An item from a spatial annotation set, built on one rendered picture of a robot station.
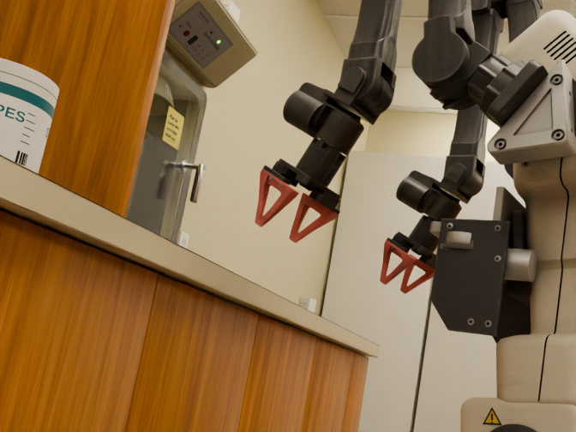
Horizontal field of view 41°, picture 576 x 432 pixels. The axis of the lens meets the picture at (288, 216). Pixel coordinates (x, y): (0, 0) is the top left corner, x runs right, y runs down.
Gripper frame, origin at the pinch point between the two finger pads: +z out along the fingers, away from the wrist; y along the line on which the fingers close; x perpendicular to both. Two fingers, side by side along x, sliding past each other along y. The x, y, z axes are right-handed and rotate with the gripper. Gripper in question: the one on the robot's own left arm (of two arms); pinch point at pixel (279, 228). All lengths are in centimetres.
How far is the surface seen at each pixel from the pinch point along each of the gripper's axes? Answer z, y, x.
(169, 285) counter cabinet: 16.2, 6.1, -7.1
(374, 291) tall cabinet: 30, -302, -137
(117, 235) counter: 9.6, 27.0, -0.8
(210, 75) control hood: -16, -31, -62
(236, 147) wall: -1, -139, -140
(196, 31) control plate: -22, -16, -57
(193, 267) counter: 11.9, 4.8, -6.2
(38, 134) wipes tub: 4.2, 35.8, -12.7
